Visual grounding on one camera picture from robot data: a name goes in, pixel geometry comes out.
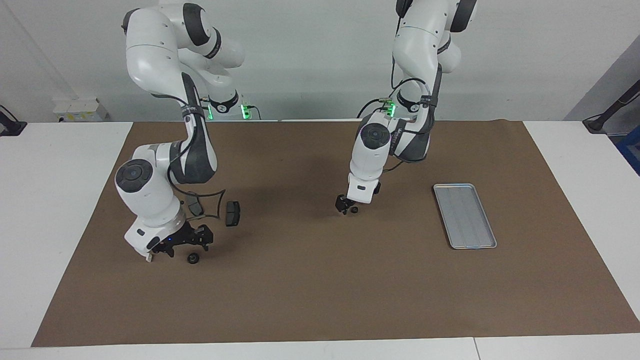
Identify black table clamp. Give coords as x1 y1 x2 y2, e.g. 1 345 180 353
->
0 105 27 137

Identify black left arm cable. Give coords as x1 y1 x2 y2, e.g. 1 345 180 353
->
381 27 443 174

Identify short dark brake pad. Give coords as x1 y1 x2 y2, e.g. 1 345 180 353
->
225 200 242 228

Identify blue crate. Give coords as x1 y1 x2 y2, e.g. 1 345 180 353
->
615 125 640 177

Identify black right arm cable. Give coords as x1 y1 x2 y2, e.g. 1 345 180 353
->
170 165 226 221

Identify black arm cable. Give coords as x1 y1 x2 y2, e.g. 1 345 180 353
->
381 27 443 174
170 165 226 221

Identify black left base cable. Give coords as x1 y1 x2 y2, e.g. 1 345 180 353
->
357 97 387 119

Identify brown table mat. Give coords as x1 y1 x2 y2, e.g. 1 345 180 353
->
31 120 640 348

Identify black angled stand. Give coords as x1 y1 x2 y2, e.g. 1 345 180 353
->
582 79 640 135

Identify silver metal tray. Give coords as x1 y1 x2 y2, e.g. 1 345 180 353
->
433 183 498 250

